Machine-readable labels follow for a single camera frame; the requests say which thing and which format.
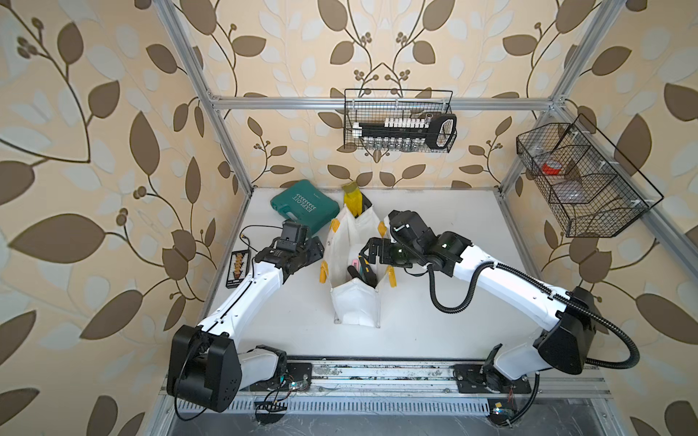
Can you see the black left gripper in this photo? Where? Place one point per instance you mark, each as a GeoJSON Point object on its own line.
{"type": "Point", "coordinates": [315, 248]}

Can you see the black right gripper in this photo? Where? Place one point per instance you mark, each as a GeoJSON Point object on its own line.
{"type": "Point", "coordinates": [384, 244]}

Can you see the white pouch with yellow handles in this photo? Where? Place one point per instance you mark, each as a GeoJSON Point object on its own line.
{"type": "Point", "coordinates": [354, 299]}

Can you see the black utility knife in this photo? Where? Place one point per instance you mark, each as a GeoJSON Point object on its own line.
{"type": "Point", "coordinates": [365, 274]}

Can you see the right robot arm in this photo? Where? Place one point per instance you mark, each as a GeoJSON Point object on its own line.
{"type": "Point", "coordinates": [566, 319]}

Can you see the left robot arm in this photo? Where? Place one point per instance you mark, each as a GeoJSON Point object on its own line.
{"type": "Point", "coordinates": [205, 367]}

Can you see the green plastic tool case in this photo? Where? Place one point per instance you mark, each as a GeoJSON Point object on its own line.
{"type": "Point", "coordinates": [303, 203]}

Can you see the yellow grey work glove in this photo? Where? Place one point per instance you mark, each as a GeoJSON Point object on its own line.
{"type": "Point", "coordinates": [355, 201]}

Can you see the black drill bit holder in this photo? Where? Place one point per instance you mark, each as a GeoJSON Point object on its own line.
{"type": "Point", "coordinates": [238, 268]}

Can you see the black socket set holder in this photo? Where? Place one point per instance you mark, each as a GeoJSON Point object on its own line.
{"type": "Point", "coordinates": [434, 133]}

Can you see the red item in basket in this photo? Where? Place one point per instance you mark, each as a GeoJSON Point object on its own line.
{"type": "Point", "coordinates": [552, 167]}

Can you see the centre wire basket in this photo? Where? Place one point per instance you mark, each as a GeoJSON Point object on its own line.
{"type": "Point", "coordinates": [376, 104]}

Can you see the wire basket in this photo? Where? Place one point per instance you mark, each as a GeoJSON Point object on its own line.
{"type": "Point", "coordinates": [376, 104]}
{"type": "Point", "coordinates": [601, 190]}

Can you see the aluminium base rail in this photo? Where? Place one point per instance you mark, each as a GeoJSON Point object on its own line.
{"type": "Point", "coordinates": [440, 388]}

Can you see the right wire basket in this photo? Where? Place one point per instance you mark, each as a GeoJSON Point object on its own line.
{"type": "Point", "coordinates": [601, 190]}

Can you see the aluminium frame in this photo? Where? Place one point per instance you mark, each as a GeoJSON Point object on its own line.
{"type": "Point", "coordinates": [274, 75]}

